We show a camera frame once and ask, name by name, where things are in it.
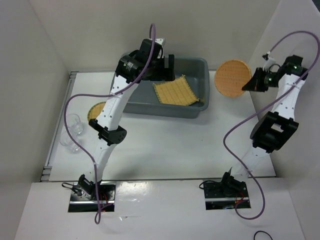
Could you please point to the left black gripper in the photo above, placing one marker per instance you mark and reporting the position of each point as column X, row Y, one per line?
column 166, row 74

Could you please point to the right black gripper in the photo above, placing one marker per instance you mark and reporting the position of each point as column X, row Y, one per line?
column 255, row 83

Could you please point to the round orange woven tray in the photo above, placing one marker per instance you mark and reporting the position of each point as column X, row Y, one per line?
column 231, row 76

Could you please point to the rectangular woven bamboo mat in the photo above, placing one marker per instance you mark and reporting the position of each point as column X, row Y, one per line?
column 177, row 92

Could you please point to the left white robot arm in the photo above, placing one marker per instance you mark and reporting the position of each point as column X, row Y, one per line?
column 110, row 134

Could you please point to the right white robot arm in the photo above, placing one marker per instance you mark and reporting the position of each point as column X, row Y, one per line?
column 277, row 126

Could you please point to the round bamboo tray left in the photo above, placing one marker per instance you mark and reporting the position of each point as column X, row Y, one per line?
column 95, row 110

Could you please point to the clear plastic cup upper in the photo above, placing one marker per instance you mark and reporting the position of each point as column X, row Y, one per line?
column 74, row 123

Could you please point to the clear plastic cup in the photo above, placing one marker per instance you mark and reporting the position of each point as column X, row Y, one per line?
column 68, row 143
column 74, row 123

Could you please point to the clear plastic cup lower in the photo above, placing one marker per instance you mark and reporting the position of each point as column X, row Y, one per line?
column 68, row 143

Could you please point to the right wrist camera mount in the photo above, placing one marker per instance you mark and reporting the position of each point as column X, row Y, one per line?
column 269, row 61

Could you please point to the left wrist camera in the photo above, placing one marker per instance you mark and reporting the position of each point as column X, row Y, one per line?
column 158, row 45

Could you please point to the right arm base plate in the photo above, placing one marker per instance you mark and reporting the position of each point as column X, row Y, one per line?
column 220, row 197

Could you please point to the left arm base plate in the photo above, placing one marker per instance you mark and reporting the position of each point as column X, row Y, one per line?
column 80, row 202

